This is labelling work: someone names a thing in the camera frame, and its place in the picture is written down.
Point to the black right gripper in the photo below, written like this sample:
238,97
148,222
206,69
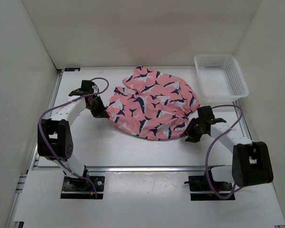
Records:
192,137

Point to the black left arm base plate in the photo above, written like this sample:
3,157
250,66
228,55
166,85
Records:
81,189

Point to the aluminium left frame rail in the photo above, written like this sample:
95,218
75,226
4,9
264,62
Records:
32,163

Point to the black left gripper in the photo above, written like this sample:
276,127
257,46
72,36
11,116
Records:
101,112

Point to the aluminium front frame rail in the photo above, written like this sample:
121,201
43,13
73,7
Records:
145,168

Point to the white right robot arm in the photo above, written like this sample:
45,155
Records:
251,163

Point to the pink shark print shorts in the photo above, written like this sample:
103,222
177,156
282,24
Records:
152,105

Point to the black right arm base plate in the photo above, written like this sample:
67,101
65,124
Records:
200,190

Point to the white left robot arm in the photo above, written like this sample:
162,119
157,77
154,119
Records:
55,141

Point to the white perforated plastic basket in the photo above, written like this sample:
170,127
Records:
220,78

